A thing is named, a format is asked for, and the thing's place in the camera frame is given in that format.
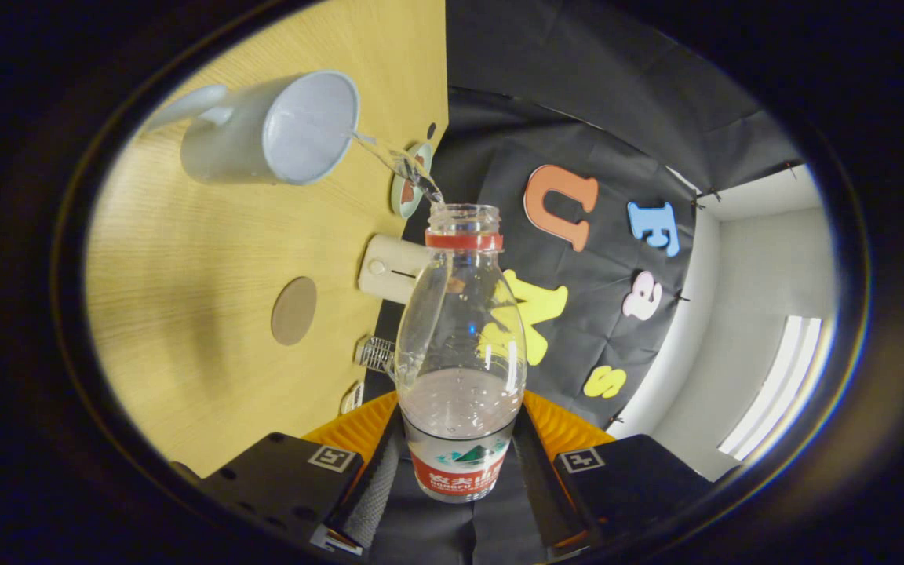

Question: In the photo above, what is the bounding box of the clear plastic bottle red label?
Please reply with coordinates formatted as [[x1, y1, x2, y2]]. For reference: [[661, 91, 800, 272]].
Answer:
[[395, 202, 528, 504]]

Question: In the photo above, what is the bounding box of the wooden table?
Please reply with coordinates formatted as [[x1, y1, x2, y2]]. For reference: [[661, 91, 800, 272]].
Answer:
[[85, 0, 450, 478]]

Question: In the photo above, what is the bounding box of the long ceiling light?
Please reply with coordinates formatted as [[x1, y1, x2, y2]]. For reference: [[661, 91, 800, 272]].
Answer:
[[717, 315, 823, 461]]

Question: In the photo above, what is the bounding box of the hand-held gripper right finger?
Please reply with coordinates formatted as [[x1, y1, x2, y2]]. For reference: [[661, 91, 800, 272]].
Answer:
[[513, 390, 716, 550]]

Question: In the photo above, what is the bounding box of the metal wire basket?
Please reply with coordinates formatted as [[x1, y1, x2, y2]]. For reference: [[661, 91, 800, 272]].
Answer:
[[355, 336, 398, 374]]

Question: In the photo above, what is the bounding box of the round brown coaster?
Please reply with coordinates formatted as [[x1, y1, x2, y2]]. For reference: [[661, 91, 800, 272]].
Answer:
[[270, 275, 319, 347]]

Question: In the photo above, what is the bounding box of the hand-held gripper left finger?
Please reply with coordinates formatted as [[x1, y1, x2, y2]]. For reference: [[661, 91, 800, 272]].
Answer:
[[201, 390, 406, 556]]

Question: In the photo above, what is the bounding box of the white cup with handle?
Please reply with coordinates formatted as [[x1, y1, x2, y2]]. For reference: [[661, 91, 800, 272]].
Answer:
[[142, 69, 361, 187]]

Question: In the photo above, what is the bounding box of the white toaster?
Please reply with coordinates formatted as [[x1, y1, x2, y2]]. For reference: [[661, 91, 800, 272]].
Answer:
[[358, 234, 433, 305]]

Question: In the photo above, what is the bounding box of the pale green plate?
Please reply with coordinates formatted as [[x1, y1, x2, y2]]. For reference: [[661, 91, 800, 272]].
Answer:
[[389, 143, 434, 219]]

